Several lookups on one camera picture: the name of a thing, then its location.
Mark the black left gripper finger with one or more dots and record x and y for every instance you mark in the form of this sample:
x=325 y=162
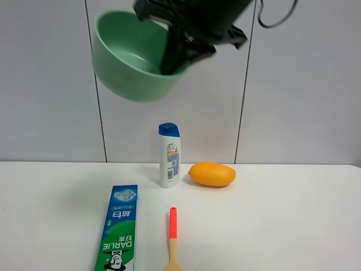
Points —
x=180 y=49

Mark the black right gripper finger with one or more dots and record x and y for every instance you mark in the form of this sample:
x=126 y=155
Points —
x=201 y=52

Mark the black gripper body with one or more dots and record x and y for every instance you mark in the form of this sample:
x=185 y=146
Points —
x=211 y=21

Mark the green plastic bowl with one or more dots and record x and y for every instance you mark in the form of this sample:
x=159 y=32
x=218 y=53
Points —
x=127 y=56

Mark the white blue-capped shampoo bottle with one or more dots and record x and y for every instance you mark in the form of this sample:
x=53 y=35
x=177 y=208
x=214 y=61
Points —
x=170 y=161

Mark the yellow mango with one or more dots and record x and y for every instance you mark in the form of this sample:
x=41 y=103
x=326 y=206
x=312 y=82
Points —
x=213 y=174

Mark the green Darlie toothpaste box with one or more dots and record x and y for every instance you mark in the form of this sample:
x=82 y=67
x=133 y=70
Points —
x=117 y=244

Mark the wooden spoon orange handle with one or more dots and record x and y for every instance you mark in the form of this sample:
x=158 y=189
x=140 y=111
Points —
x=173 y=264

